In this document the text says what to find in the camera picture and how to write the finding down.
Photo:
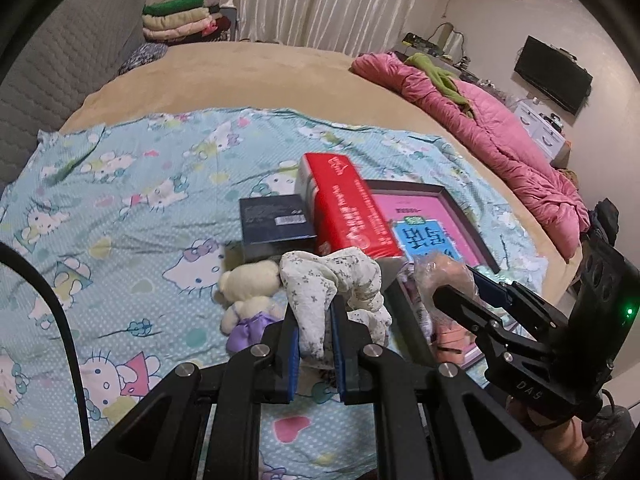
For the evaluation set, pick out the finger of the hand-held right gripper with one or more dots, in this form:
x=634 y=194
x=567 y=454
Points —
x=470 y=312
x=487 y=287

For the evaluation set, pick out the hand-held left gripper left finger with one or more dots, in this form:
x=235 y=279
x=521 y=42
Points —
x=292 y=350

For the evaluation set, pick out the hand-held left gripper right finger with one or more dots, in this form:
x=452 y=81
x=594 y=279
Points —
x=337 y=355

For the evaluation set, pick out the clear plastic bag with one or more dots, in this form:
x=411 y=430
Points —
x=440 y=270

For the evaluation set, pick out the white floral cloth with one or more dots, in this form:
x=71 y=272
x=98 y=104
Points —
x=320 y=280

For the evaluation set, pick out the pink framed book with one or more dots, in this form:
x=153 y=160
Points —
x=440 y=190

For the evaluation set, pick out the person's right forearm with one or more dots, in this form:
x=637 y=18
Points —
x=570 y=440

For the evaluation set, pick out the cream teddy bear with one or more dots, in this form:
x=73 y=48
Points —
x=250 y=280

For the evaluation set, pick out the black bag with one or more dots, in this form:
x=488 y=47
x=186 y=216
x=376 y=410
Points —
x=607 y=220

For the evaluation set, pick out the person's dark clothing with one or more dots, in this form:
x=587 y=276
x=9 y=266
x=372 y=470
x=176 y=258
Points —
x=610 y=435

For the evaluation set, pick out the dark box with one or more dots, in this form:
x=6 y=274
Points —
x=275 y=220

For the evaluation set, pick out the pink quilt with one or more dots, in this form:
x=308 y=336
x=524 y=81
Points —
x=500 y=140

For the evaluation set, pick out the red tissue pack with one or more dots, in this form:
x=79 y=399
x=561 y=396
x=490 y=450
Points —
x=345 y=200

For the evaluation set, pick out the white drawer cabinet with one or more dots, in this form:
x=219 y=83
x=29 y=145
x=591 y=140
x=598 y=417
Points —
x=537 y=115

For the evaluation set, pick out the green cloth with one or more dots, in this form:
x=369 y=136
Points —
x=440 y=77

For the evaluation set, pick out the printed blue blanket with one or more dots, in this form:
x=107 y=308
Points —
x=125 y=185

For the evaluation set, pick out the cluttered bedside table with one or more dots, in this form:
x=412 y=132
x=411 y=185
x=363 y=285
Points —
x=435 y=45

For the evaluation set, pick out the tan bed sheet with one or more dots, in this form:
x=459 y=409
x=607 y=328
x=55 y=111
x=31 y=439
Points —
x=250 y=75

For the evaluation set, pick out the white curtain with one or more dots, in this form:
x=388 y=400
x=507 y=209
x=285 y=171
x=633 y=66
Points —
x=325 y=5

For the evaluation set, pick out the dark patterned pillow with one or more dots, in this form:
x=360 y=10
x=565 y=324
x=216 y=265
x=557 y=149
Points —
x=142 y=56

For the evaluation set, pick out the stack of folded clothes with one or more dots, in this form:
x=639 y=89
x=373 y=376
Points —
x=175 y=20

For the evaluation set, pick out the grey quilted headboard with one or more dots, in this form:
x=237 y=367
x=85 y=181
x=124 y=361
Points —
x=60 y=60

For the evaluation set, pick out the black wall television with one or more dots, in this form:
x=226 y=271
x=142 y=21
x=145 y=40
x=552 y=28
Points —
x=550 y=72

